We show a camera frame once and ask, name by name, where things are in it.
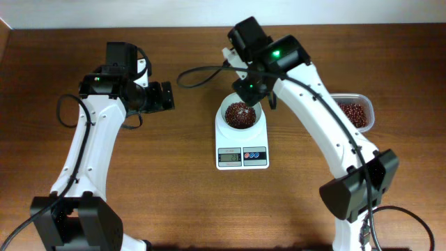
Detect clear plastic bean container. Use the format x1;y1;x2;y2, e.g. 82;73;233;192
331;93;375;132

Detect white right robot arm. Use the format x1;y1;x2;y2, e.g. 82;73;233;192
226;17;399;250

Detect red adzuki beans in container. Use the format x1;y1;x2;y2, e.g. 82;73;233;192
337;102;367;128

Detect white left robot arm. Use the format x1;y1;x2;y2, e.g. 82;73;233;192
30;42;175;250

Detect white round bowl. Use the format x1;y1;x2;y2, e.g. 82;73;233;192
220;93;262;130

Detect red beans in bowl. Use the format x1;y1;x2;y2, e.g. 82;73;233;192
224;102;256;129

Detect white digital kitchen scale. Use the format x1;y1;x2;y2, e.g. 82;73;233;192
215;102;270;170

